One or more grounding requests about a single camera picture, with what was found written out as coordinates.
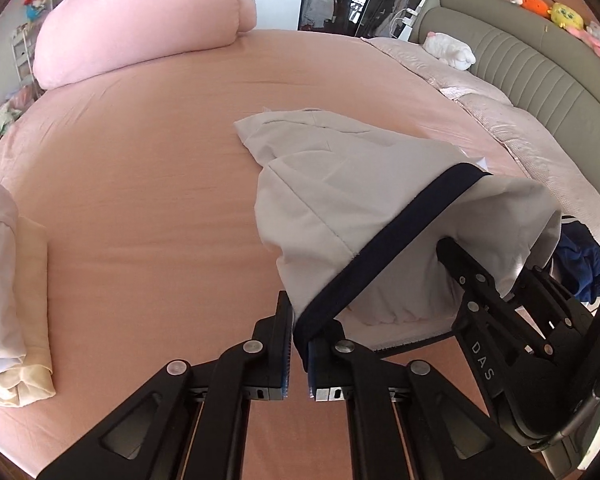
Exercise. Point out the white toy rack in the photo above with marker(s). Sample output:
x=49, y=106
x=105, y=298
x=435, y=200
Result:
x=25, y=55

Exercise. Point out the white plush toy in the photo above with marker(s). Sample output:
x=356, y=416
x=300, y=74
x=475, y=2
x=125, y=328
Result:
x=450, y=50

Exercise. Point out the small orange plush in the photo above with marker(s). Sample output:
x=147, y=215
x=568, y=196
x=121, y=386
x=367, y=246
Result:
x=537, y=4

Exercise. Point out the grey padded headboard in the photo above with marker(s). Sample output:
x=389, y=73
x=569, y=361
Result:
x=545, y=70

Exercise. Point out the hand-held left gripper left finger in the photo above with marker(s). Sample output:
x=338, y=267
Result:
x=286, y=360

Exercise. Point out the white folded garment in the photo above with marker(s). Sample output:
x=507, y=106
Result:
x=0, y=285

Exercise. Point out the navy garment with white stripes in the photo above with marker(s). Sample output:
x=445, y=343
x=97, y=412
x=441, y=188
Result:
x=580, y=260

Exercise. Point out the crumpled clothes pile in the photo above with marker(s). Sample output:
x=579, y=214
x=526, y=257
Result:
x=5, y=120

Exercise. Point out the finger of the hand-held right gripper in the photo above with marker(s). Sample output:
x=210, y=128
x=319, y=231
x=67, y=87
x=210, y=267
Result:
x=460, y=265
x=550, y=300

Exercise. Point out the white shirt with navy trim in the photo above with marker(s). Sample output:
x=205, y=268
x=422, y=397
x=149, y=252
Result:
x=355, y=200

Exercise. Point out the red blue doll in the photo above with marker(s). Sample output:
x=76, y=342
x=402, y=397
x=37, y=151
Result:
x=35, y=4

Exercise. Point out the cream folded cloth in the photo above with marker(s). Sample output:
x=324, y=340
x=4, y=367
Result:
x=35, y=285

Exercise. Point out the yellow sponge plush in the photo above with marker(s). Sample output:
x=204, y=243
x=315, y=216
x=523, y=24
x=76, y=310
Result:
x=567, y=15

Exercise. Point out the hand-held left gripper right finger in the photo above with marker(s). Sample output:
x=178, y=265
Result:
x=314, y=365

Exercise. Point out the pink pillow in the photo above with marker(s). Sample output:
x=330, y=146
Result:
x=140, y=20

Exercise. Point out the pink sheet bed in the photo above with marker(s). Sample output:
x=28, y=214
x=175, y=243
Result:
x=155, y=185

